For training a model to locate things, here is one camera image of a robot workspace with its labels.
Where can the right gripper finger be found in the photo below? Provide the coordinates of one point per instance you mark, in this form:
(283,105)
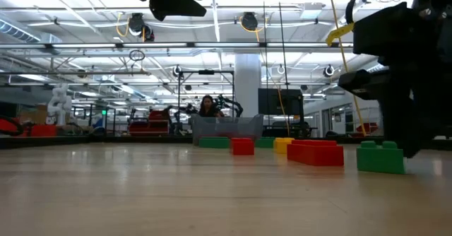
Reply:
(409,130)

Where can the long green toy brick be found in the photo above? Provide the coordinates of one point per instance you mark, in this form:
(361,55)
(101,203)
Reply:
(380,159)
(213,142)

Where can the long red toy brick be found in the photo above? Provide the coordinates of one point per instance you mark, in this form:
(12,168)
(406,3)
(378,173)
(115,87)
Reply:
(242,147)
(315,153)

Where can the long yellow toy brick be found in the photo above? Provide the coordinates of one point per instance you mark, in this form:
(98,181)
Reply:
(283,145)

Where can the small green toy brick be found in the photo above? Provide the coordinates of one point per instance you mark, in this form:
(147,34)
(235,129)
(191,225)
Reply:
(265,142)

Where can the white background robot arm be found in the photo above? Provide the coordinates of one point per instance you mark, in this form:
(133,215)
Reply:
(60,103)

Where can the black background robot arm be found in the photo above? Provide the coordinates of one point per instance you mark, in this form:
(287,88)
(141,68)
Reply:
(229,103)

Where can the long ceiling light strip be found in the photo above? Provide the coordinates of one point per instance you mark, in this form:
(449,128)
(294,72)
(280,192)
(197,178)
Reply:
(159,45)

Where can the white building column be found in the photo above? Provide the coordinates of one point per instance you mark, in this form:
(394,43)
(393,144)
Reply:
(247,84)

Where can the person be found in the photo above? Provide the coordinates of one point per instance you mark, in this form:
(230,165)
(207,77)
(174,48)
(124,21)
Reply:
(208,107)

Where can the red cart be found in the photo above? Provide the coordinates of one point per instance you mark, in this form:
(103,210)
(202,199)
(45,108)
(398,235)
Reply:
(155,117)

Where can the black monitor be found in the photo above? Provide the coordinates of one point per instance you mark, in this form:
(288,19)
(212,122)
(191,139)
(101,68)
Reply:
(279,101)

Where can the grey plastic bin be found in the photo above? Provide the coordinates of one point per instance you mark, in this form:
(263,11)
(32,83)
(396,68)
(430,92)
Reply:
(226,128)

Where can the red background object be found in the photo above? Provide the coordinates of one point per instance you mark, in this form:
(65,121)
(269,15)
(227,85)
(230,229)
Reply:
(42,130)

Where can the black background workstation frame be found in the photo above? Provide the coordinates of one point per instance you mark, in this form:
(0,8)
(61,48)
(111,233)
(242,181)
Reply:
(206,72)

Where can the silver ceiling air duct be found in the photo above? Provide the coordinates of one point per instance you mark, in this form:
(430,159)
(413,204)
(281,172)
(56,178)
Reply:
(21,31)

